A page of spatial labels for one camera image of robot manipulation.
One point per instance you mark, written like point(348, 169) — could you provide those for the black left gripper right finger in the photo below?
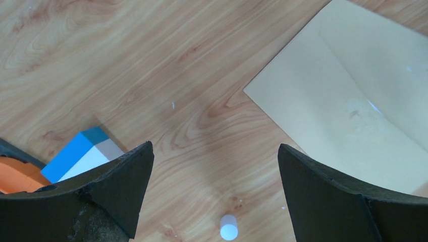
point(328, 205)

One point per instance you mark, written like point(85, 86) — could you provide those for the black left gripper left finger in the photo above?
point(102, 204)

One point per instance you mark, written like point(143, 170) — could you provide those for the tan paper envelope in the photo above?
point(350, 89)

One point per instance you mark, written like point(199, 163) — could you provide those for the white and blue building block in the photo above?
point(87, 150)

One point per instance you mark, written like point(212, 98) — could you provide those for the orange curved toy track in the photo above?
point(17, 176)

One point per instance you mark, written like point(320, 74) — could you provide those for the dark grey building plate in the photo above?
point(11, 151)

